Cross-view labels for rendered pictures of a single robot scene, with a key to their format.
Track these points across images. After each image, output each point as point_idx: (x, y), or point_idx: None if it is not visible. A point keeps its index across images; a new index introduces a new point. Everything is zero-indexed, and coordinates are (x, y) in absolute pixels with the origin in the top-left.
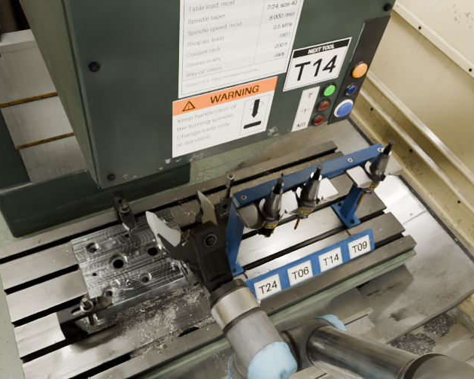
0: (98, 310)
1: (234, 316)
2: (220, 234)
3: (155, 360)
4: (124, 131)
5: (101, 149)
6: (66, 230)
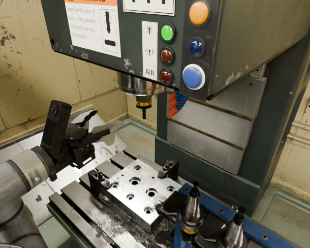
0: (100, 183)
1: (10, 158)
2: (59, 112)
3: (88, 235)
4: (49, 3)
5: (45, 14)
6: (150, 162)
